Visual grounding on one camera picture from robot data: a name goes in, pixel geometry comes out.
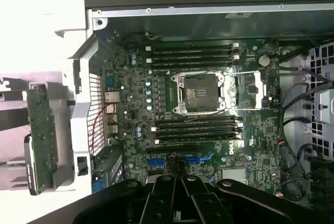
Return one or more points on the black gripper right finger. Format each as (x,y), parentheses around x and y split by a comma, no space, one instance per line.
(203,203)

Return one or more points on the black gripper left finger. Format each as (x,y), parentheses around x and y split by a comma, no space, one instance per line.
(156,203)

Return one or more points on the short black expansion slot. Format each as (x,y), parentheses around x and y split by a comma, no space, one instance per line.
(156,173)

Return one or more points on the blue expansion slot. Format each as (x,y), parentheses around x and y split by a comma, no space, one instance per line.
(156,163)

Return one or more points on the small silver chipset heatsink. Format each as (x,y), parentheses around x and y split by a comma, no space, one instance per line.
(233,175)

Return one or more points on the long black expansion slot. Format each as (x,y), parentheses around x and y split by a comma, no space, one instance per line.
(169,148)

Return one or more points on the green motherboard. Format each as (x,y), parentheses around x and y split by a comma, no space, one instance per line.
(261,130)

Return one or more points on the silver CPU socket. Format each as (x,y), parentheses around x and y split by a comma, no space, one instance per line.
(198,93)

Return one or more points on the silver socket cover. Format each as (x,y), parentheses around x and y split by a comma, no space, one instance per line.
(257,88)

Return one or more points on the silver metal disk bay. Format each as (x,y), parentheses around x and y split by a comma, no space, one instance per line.
(323,106)

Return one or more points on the round coin cell battery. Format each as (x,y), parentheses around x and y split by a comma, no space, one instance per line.
(264,60)

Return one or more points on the black open PC case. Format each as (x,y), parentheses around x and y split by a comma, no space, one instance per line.
(182,10)

